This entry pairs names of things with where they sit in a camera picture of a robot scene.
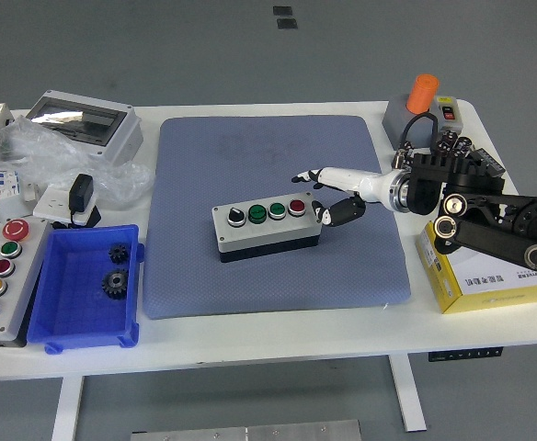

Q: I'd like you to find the large black bevel gear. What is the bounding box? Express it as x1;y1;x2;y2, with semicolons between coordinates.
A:
101;268;131;300

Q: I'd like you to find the orange cylinder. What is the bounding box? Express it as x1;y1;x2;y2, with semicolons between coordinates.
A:
406;73;440;116

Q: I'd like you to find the grey switch box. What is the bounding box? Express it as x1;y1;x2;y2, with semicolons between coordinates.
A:
382;94;463;151

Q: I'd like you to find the grey five-button control box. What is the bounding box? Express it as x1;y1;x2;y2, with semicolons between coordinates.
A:
0;218;53;349

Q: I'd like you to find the grey enclosure with clear lid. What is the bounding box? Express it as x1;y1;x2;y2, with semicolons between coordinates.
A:
24;89;144;167

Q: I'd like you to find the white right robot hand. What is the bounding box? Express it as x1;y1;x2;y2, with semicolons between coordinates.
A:
290;166;397;229

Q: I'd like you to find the blue-grey table mat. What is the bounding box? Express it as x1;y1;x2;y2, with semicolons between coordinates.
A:
142;114;412;321

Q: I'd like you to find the black desk control panel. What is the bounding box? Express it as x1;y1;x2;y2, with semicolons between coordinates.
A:
428;347;504;363

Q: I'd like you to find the black power adapter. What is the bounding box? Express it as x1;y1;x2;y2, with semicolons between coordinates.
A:
67;173;97;215

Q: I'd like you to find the clear plastic bag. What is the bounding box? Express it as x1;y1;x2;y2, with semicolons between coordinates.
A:
0;114;154;206

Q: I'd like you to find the white wall socket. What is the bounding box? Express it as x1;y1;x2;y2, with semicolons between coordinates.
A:
32;183;98;227

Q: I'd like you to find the grey four-button control box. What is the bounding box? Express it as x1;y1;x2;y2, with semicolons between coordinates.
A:
211;191;324;264

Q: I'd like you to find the yellow and white carton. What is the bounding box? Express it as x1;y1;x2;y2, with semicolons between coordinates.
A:
415;220;537;315

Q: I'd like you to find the grey metal plate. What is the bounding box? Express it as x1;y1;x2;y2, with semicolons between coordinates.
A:
130;419;361;441

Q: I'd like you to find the white blue circuit breaker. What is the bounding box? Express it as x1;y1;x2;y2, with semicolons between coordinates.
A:
0;168;24;215

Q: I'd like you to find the blue plastic bin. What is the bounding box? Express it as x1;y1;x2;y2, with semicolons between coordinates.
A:
27;223;146;355

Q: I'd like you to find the white table leg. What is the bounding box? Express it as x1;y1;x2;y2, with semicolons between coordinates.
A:
51;375;86;441
386;353;428;433

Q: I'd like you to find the small black bevel gear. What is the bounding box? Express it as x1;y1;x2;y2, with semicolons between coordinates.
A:
108;243;130;266

